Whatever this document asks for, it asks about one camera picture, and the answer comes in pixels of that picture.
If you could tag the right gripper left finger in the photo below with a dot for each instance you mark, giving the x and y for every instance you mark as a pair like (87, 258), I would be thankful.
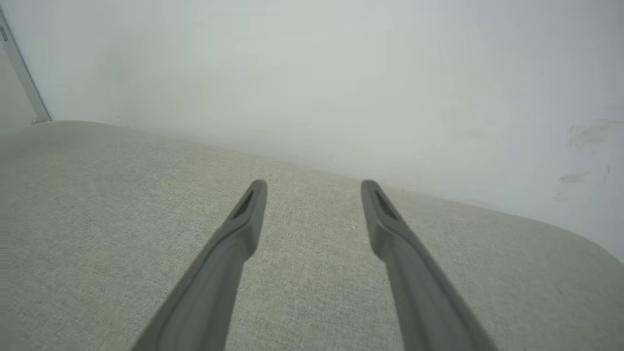
(214, 287)

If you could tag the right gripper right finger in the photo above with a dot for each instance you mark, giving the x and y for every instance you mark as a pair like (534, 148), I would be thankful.
(419, 292)

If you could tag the grey metal partition frame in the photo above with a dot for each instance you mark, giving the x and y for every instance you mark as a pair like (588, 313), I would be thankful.
(22, 73)

